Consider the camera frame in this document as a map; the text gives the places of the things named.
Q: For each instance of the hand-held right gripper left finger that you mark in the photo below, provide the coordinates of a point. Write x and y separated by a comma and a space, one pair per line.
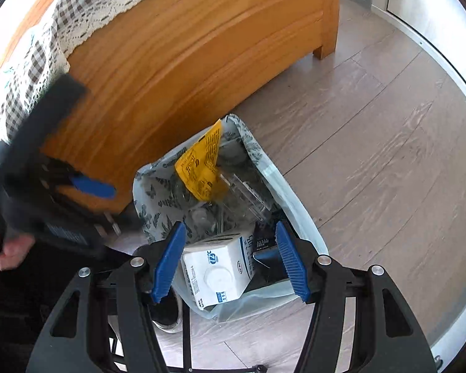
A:
169, 264

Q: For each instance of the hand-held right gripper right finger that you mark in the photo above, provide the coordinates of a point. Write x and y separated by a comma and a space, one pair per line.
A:
291, 264

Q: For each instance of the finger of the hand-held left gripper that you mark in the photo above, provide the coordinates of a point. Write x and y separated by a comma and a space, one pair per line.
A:
108, 225
95, 188

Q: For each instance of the white milk carton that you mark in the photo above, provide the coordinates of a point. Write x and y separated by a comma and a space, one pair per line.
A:
217, 268

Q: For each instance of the waste bin with printed bag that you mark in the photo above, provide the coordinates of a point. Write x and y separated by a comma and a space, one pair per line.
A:
159, 194

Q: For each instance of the clear plastic container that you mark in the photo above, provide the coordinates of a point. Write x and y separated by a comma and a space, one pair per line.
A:
248, 198

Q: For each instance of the yellow snack wrapper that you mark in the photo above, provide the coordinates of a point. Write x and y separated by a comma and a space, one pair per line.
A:
200, 167

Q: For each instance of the person's left hand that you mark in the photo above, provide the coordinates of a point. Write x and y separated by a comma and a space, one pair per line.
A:
13, 250

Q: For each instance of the black cardboard box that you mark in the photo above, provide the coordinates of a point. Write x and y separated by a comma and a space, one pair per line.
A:
266, 241

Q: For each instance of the black shoe with white sole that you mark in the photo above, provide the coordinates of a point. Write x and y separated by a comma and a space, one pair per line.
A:
171, 312

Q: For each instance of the wooden bed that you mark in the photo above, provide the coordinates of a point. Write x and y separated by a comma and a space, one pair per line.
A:
178, 66

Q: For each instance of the brown checked blanket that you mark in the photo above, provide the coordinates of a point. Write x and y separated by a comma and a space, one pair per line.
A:
81, 0

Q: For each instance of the black metal stool frame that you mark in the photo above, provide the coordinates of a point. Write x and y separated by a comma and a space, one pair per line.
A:
185, 342

